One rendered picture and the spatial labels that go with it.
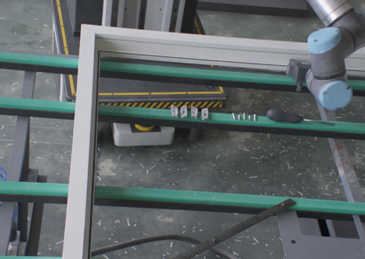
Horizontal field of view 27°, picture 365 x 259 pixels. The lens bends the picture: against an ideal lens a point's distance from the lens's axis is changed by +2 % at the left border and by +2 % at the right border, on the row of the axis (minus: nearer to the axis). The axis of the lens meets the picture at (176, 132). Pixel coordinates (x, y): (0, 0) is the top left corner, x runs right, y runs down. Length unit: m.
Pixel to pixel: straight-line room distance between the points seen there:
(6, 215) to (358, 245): 0.88
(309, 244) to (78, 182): 0.60
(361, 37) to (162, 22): 1.31
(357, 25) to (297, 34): 2.15
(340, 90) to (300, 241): 0.47
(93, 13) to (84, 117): 1.42
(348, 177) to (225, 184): 1.15
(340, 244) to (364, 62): 0.79
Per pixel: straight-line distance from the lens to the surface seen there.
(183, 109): 2.26
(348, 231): 2.44
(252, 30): 4.37
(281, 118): 2.28
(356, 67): 2.61
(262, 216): 1.99
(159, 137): 3.34
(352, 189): 2.22
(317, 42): 2.16
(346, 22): 2.28
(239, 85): 2.46
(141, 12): 3.35
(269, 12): 4.53
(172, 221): 3.12
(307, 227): 2.45
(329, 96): 2.20
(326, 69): 2.18
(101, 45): 2.45
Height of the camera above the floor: 2.26
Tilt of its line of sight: 40 degrees down
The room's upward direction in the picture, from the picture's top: 10 degrees clockwise
